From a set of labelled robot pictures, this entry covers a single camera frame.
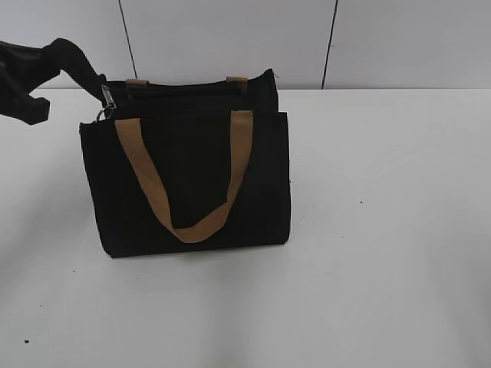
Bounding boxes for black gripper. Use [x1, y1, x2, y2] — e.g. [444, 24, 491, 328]
[1, 38, 106, 126]

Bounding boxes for silver zipper pull with ring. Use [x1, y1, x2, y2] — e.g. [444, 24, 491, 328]
[95, 84, 116, 122]

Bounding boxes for black tote bag tan handles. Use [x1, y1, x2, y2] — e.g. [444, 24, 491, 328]
[80, 70, 292, 258]

